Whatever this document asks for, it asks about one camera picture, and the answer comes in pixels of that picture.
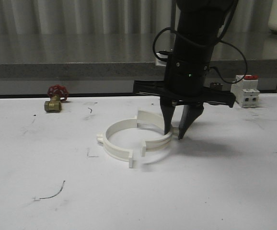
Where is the white half pipe clamp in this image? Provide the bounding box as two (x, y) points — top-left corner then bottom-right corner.
(137, 110), (178, 157)
(96, 116), (137, 168)

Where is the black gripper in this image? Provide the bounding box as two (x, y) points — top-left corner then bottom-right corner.
(133, 54), (235, 139)

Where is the dark brown cylindrical capacitor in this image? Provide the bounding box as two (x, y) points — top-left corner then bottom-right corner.
(210, 82), (223, 91)

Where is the white circuit breaker red switch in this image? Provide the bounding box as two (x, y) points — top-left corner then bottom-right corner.
(231, 75), (260, 108)

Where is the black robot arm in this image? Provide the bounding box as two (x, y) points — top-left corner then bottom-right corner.
(133, 0), (238, 139)

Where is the brass valve red handwheel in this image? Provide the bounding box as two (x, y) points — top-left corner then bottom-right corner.
(44, 84), (69, 112)

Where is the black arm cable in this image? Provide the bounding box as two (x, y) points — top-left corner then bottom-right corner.
(152, 0), (248, 85)

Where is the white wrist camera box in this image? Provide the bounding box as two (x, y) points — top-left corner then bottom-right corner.
(155, 51), (168, 67)

